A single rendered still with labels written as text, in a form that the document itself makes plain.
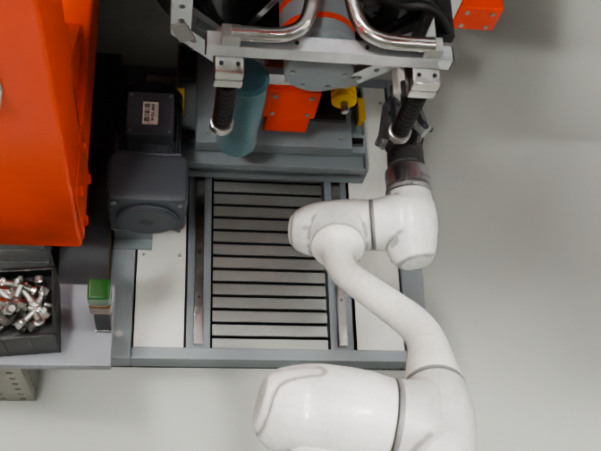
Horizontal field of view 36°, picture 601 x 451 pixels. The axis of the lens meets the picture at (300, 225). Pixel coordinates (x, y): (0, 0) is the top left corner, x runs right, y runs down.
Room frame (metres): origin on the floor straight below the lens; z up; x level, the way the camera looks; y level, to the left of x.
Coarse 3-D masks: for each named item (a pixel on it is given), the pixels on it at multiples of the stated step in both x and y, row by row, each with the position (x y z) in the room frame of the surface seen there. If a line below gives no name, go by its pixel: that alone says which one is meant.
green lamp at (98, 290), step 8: (96, 280) 0.51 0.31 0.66; (104, 280) 0.52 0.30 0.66; (88, 288) 0.49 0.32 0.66; (96, 288) 0.50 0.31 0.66; (104, 288) 0.50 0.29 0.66; (88, 296) 0.48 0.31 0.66; (96, 296) 0.48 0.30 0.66; (104, 296) 0.49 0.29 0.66; (96, 304) 0.48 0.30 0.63; (104, 304) 0.48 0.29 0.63
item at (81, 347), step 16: (64, 288) 0.54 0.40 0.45; (80, 288) 0.55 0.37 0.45; (112, 288) 0.58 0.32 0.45; (64, 304) 0.51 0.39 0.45; (80, 304) 0.52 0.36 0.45; (112, 304) 0.54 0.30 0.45; (64, 320) 0.48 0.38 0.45; (80, 320) 0.49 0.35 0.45; (64, 336) 0.45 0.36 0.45; (80, 336) 0.46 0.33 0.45; (96, 336) 0.47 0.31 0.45; (112, 336) 0.48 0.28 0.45; (64, 352) 0.42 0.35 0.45; (80, 352) 0.43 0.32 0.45; (96, 352) 0.44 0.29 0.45; (0, 368) 0.35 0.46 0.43; (16, 368) 0.36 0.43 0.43; (32, 368) 0.37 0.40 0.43; (48, 368) 0.38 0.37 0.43; (64, 368) 0.40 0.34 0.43; (80, 368) 0.41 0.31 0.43; (96, 368) 0.42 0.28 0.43
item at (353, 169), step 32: (192, 64) 1.32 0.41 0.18; (192, 96) 1.25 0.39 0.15; (192, 128) 1.14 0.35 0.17; (352, 128) 1.32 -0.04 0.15; (192, 160) 1.07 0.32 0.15; (224, 160) 1.10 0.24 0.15; (256, 160) 1.13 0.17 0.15; (288, 160) 1.16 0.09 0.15; (320, 160) 1.20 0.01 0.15; (352, 160) 1.23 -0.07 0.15
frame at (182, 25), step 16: (176, 0) 1.01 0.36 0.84; (192, 0) 1.02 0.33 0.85; (176, 16) 1.01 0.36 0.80; (192, 16) 1.06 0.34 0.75; (432, 16) 1.18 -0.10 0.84; (176, 32) 1.01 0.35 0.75; (192, 32) 1.02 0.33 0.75; (400, 32) 1.22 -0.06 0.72; (416, 32) 1.21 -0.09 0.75; (432, 32) 1.18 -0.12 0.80; (272, 64) 1.12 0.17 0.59; (272, 80) 1.08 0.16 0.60; (352, 80) 1.14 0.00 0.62
